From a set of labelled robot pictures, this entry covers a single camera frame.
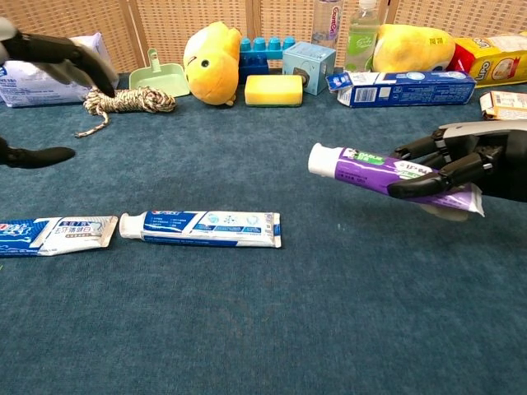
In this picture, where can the bottle with green label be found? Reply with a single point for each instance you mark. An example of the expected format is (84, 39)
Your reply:
(361, 41)

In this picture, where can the blue toothpaste carton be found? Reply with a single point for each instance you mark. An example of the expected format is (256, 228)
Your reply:
(411, 88)

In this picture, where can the clear water bottle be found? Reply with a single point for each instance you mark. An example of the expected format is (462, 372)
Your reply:
(327, 24)

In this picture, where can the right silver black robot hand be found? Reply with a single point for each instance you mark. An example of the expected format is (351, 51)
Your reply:
(502, 160)

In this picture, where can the teal table cloth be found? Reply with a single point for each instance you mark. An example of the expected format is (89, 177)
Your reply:
(247, 308)

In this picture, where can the blue toy building block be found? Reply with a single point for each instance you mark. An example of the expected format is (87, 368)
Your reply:
(255, 61)

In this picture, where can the blue white toothpaste tube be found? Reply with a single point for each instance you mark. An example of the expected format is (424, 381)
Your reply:
(206, 228)

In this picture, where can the white tissue pack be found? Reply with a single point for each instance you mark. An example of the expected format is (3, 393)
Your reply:
(29, 86)

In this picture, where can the yellow sponge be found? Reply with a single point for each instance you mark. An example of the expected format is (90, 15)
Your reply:
(273, 90)

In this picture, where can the light blue small box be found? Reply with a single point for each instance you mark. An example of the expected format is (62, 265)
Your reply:
(313, 61)

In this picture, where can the yellow red snack bag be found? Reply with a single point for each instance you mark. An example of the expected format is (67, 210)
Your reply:
(494, 61)

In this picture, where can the orange white small carton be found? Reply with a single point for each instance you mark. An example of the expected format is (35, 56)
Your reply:
(506, 105)

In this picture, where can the wicker folding screen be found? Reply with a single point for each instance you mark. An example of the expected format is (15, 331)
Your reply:
(164, 24)

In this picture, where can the blue toothpaste tube red logo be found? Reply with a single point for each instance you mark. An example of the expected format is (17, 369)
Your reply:
(62, 234)

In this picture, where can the yellow plush toy with tag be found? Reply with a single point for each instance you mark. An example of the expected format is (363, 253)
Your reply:
(411, 49)

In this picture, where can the green plastic dustpan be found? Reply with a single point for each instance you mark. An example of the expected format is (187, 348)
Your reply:
(160, 76)

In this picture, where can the purple toothpaste tube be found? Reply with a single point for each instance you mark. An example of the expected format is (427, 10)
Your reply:
(358, 170)

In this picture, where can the yellow plush duck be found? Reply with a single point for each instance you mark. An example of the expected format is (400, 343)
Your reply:
(212, 66)

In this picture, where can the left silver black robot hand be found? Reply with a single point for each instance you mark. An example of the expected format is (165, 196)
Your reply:
(45, 49)

